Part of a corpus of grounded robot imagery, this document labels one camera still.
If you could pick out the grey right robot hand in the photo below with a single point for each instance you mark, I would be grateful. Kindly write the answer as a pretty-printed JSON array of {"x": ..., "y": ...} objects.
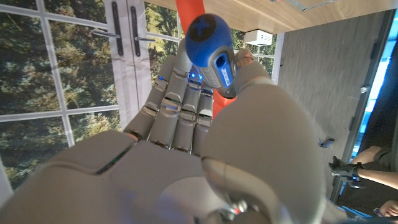
[{"x": 155, "y": 174}]

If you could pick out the orange ribbon roll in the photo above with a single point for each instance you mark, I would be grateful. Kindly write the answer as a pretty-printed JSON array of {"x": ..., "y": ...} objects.
[{"x": 188, "y": 12}]

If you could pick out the person bare forearm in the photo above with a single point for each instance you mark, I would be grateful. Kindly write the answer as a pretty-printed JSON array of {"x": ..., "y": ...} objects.
[{"x": 379, "y": 177}]

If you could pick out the printed window backdrop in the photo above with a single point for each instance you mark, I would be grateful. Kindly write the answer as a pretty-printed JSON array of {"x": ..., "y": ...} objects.
[{"x": 46, "y": 62}]

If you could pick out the black motion capture glove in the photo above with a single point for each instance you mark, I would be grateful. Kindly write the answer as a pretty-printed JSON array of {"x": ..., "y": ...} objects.
[{"x": 345, "y": 169}]

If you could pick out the dark grey door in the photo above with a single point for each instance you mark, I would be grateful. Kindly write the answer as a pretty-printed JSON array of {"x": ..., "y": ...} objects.
[{"x": 326, "y": 77}]

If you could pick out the grey tape outline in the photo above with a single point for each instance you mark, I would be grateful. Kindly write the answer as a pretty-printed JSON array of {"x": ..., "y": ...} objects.
[{"x": 298, "y": 3}]

